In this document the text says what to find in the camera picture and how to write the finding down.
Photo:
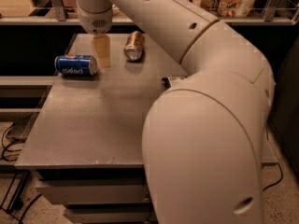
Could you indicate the grey drawer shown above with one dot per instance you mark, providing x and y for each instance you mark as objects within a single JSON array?
[
  {"x": 138, "y": 213},
  {"x": 101, "y": 191}
]

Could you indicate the upper grey drawer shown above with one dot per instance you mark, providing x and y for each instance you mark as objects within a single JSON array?
[{"x": 101, "y": 191}]

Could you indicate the grey drawer cabinet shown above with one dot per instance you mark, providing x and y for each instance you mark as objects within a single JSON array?
[{"x": 91, "y": 128}]

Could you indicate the black wire floor stand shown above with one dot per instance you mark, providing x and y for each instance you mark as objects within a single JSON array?
[{"x": 13, "y": 184}]

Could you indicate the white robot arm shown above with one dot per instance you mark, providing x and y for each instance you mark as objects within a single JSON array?
[{"x": 202, "y": 139}]

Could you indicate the blue white snack bag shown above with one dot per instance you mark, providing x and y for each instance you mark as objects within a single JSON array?
[{"x": 173, "y": 80}]

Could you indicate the lower grey drawer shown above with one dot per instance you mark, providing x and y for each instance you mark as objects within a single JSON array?
[{"x": 138, "y": 213}]

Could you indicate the blue pepsi can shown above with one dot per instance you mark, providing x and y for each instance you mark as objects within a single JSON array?
[{"x": 76, "y": 65}]

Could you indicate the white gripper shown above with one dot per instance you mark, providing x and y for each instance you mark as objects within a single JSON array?
[{"x": 94, "y": 20}]

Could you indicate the gold soda can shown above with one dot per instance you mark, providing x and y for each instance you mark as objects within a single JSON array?
[{"x": 134, "y": 46}]

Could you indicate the grey metal shelf rail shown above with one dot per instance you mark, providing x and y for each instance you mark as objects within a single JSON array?
[{"x": 64, "y": 12}]

